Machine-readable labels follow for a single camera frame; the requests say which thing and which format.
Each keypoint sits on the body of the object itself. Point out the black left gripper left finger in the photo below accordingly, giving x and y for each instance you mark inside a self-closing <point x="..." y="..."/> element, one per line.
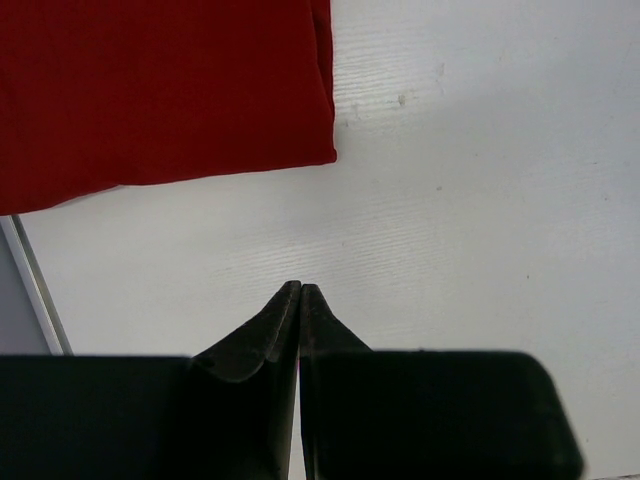
<point x="225" y="413"/>

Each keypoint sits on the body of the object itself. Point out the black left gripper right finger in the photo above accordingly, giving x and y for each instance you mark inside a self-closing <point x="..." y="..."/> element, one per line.
<point x="425" y="414"/>

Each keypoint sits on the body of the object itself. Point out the folded red t shirt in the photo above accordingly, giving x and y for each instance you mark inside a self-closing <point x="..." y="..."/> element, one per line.
<point x="101" y="94"/>

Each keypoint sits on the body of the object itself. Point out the aluminium table edge rail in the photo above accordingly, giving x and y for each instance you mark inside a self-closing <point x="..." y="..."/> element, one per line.
<point x="36" y="289"/>

